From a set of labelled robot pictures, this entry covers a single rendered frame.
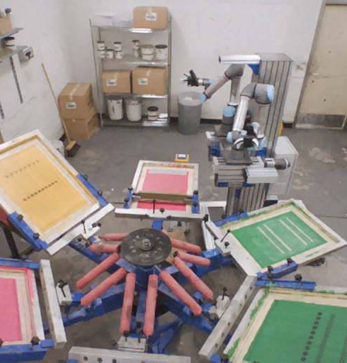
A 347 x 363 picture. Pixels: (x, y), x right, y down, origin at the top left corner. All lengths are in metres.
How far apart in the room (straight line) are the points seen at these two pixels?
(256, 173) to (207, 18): 3.57
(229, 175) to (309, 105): 3.94
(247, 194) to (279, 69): 1.22
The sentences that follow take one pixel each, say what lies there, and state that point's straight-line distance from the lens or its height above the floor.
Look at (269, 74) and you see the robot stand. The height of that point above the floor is 1.93.
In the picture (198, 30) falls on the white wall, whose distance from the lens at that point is 5.97.
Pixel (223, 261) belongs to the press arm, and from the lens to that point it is 2.43.
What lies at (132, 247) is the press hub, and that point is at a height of 1.32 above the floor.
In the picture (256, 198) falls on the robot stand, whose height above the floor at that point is 0.69.
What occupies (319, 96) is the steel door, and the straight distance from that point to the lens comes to 6.66.
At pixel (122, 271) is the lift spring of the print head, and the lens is 1.93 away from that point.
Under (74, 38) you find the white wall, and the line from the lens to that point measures 6.38.
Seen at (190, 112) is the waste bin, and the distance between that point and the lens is 5.81.
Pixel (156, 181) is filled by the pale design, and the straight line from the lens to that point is 3.09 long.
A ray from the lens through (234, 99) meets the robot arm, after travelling 3.34.
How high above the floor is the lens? 2.72
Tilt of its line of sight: 35 degrees down
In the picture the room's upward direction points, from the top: 1 degrees clockwise
